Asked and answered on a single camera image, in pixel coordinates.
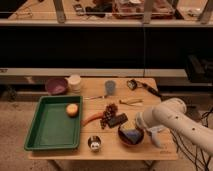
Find dark purple grape bunch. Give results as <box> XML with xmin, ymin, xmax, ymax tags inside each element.
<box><xmin>100</xmin><ymin>103</ymin><xmax>118</xmax><ymax>129</ymax></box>

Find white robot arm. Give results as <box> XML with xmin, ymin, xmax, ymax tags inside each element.
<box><xmin>118</xmin><ymin>98</ymin><xmax>213</xmax><ymax>156</ymax></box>

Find small metal cup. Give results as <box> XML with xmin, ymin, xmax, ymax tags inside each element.
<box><xmin>88</xmin><ymin>136</ymin><xmax>101</xmax><ymax>152</ymax></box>

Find white paper cup stack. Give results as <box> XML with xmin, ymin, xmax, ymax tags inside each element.
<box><xmin>68</xmin><ymin>74</ymin><xmax>81</xmax><ymax>92</ymax></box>

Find blue sponge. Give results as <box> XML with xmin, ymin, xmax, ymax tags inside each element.
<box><xmin>119</xmin><ymin>130</ymin><xmax>144</xmax><ymax>145</ymax></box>

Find dark brown bowl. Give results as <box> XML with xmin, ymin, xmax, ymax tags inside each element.
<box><xmin>118</xmin><ymin>121</ymin><xmax>144</xmax><ymax>146</ymax></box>

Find yellow wooden utensil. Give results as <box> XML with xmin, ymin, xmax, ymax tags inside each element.
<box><xmin>119</xmin><ymin>99</ymin><xmax>143</xmax><ymax>106</ymax></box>

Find grey blue cloth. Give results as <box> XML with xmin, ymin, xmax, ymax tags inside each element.
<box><xmin>147</xmin><ymin>130</ymin><xmax>162</xmax><ymax>148</ymax></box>

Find wooden folding table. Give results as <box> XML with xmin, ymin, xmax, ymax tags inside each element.
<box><xmin>29</xmin><ymin>78</ymin><xmax>178</xmax><ymax>162</ymax></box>

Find orange carrot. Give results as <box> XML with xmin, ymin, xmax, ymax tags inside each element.
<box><xmin>81</xmin><ymin>112</ymin><xmax>103</xmax><ymax>126</ymax></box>

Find metal fork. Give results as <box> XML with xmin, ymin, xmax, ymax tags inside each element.
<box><xmin>83</xmin><ymin>95</ymin><xmax>107</xmax><ymax>100</ymax></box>

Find yellow apple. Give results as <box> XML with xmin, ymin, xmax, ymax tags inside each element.
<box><xmin>66</xmin><ymin>104</ymin><xmax>79</xmax><ymax>117</ymax></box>

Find green plastic tray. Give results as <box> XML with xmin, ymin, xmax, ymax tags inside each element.
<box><xmin>24</xmin><ymin>96</ymin><xmax>82</xmax><ymax>151</ymax></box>

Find purple bowl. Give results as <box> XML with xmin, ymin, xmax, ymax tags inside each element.
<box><xmin>45</xmin><ymin>78</ymin><xmax>68</xmax><ymax>95</ymax></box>

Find black box on shelf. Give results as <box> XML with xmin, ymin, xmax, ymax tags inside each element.
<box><xmin>185</xmin><ymin>55</ymin><xmax>213</xmax><ymax>83</ymax></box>

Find black handled round tool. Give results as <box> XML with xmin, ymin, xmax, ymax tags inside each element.
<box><xmin>127</xmin><ymin>79</ymin><xmax>161</xmax><ymax>97</ymax></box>

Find black cables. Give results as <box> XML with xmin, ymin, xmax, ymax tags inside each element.
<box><xmin>169</xmin><ymin>106</ymin><xmax>213</xmax><ymax>171</ymax></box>

